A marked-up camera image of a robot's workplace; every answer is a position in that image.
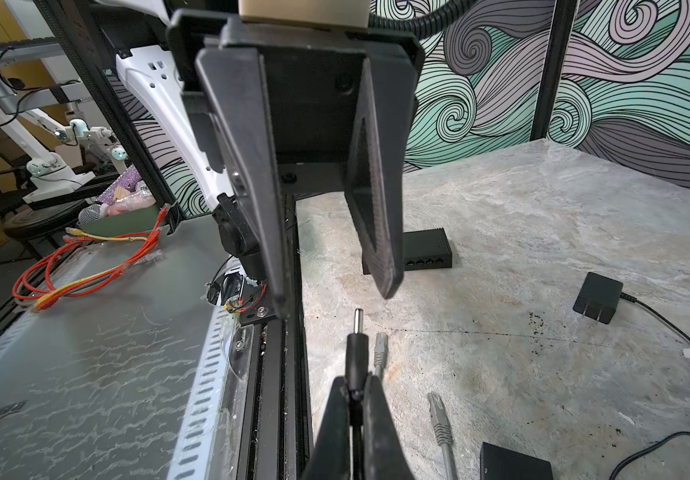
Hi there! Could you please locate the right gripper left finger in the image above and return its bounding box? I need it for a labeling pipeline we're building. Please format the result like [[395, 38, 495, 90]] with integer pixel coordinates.
[[302, 377, 351, 480]]

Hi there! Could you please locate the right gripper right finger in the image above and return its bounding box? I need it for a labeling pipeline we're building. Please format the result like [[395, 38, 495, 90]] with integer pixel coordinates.
[[362, 374, 414, 480]]

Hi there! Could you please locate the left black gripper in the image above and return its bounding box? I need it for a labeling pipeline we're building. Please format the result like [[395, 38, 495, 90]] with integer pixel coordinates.
[[167, 9, 424, 318]]

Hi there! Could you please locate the black power adapter with cable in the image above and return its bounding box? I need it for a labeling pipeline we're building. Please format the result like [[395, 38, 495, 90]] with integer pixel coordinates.
[[345, 308, 369, 402]]

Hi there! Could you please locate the black network switch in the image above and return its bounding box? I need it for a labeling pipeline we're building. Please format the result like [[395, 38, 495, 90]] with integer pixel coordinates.
[[362, 228, 453, 277]]

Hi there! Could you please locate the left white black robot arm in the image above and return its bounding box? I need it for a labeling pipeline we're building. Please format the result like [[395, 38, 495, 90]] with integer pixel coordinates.
[[112, 1, 427, 315]]

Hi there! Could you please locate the grey ethernet cable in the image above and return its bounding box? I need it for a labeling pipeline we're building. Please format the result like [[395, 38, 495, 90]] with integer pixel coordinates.
[[372, 331, 460, 480]]

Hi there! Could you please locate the white network switch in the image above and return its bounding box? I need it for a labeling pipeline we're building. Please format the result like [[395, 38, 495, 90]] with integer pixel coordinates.
[[480, 442, 553, 480]]

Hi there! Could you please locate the white slotted cable duct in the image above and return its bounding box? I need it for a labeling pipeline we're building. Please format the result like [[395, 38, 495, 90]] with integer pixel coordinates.
[[164, 257, 250, 480]]

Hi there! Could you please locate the red yellow cable bundle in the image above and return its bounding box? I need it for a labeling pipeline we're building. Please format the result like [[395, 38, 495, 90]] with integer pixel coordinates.
[[11, 203, 171, 312]]

